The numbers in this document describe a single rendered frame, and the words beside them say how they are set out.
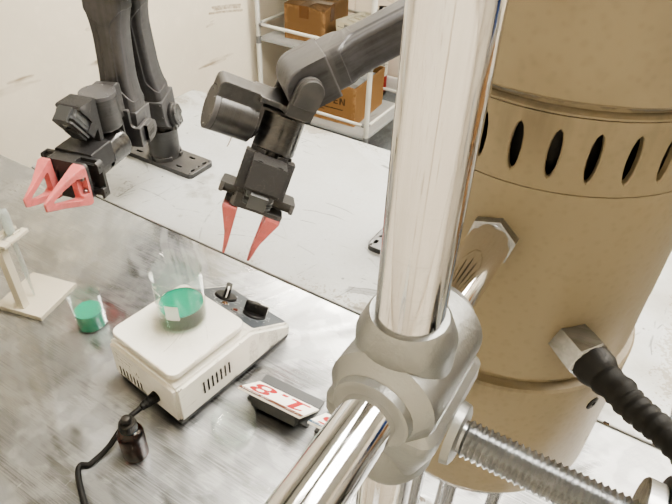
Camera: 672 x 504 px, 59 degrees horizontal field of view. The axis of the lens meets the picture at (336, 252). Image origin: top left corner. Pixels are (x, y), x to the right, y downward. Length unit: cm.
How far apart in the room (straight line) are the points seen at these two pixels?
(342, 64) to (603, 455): 57
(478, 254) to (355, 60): 61
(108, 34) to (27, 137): 133
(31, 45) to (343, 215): 146
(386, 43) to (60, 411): 61
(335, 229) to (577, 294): 88
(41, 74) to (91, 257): 135
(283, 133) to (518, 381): 59
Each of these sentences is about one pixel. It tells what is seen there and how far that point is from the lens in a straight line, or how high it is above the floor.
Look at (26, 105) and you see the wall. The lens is 232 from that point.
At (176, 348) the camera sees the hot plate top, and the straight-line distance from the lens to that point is 75.
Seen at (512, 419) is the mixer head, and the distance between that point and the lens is 24.
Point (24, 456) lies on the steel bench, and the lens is 82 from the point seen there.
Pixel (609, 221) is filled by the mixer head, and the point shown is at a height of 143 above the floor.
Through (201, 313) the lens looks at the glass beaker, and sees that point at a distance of 75.
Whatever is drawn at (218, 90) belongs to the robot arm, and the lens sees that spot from 75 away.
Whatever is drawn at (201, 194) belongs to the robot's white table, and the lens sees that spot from 117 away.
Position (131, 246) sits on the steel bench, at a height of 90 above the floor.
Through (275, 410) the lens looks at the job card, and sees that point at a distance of 76.
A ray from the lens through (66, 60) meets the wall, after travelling 238.
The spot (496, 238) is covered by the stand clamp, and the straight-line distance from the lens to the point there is 17.
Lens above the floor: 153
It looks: 38 degrees down
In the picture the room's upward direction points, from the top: 2 degrees clockwise
